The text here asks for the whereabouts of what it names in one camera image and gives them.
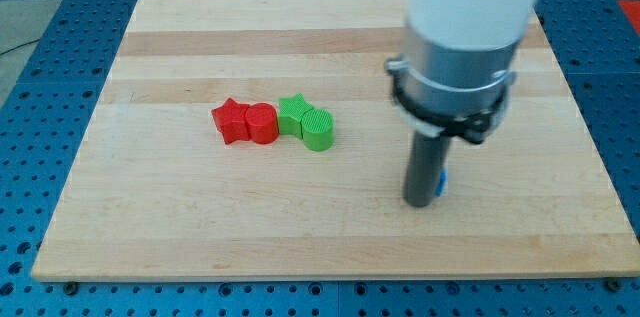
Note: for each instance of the red star block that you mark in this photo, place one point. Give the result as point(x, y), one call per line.
point(230, 121)

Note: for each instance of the red cylinder block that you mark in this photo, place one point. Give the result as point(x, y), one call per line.
point(262, 123)

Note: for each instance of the blue block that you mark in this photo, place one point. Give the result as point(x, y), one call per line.
point(442, 183)

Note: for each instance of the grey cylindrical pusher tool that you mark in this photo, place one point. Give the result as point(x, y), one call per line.
point(426, 160)

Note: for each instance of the wooden board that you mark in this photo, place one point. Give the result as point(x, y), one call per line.
point(155, 195)

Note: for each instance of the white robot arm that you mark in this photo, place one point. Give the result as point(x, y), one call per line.
point(452, 75)

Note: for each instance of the green star block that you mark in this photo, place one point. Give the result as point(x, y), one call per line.
point(290, 114)

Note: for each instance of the green cylinder block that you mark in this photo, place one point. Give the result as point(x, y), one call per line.
point(317, 127)

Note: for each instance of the red object at right edge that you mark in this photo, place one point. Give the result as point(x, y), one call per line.
point(631, 9)

